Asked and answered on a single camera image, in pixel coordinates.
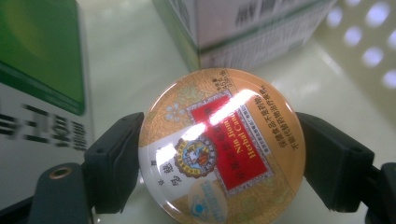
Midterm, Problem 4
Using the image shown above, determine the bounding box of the pale yellow plastic basket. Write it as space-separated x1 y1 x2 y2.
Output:
76 0 396 224

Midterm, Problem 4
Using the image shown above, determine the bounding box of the tall green and white box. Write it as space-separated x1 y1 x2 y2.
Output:
0 0 94 211

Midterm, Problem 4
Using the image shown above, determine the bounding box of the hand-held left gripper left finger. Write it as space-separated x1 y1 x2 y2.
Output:
81 111 146 215

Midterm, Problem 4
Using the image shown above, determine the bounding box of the round orange candy tin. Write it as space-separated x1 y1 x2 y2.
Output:
137 67 306 224

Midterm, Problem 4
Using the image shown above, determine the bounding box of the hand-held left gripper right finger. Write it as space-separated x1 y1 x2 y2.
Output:
294 111 376 213

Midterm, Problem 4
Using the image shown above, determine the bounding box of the short green and white box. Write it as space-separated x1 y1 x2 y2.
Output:
151 0 339 73

